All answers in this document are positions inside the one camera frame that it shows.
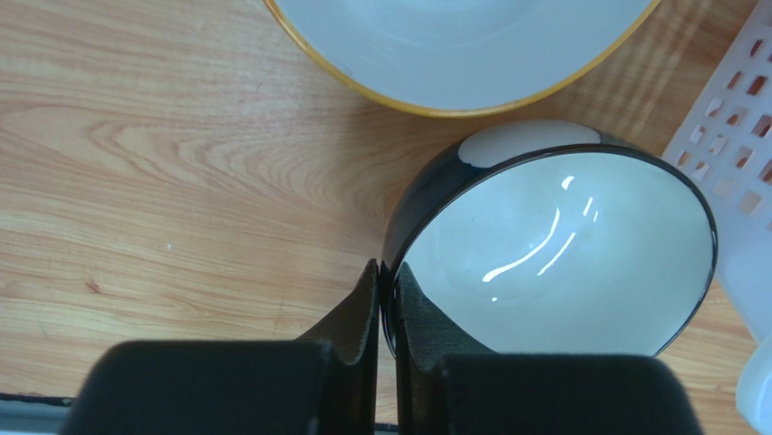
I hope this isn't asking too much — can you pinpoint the white bowl black exterior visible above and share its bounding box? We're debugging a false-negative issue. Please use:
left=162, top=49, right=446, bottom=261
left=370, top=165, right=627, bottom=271
left=381, top=120, right=719, bottom=356

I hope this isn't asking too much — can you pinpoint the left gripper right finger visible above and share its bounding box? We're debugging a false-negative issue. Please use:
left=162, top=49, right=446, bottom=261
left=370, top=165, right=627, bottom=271
left=392, top=266, right=702, bottom=434

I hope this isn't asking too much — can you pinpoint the white bowl yellow rim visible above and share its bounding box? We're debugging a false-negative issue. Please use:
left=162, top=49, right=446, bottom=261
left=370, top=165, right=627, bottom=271
left=266, top=0, right=656, bottom=119

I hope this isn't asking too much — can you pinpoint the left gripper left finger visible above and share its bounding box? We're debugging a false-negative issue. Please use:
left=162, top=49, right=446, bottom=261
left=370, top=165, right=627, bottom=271
left=62, top=261, right=379, bottom=434

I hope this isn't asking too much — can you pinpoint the white plastic perforated bin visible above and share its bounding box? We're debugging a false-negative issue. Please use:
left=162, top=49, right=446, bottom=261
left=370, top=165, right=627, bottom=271
left=661, top=0, right=772, bottom=432

